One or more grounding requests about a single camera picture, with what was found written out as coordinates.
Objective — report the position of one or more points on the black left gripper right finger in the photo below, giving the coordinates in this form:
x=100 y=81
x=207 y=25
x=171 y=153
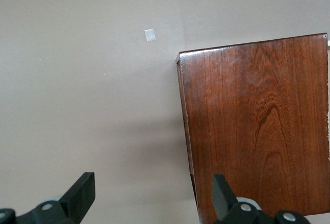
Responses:
x=224 y=203

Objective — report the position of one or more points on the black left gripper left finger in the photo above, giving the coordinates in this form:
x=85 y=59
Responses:
x=77 y=198

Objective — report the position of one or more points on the dark brown wooden cabinet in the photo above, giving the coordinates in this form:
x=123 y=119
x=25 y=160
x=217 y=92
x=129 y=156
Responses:
x=257 y=118

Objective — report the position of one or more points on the small grey tape patch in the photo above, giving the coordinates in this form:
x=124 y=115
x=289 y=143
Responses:
x=149 y=35

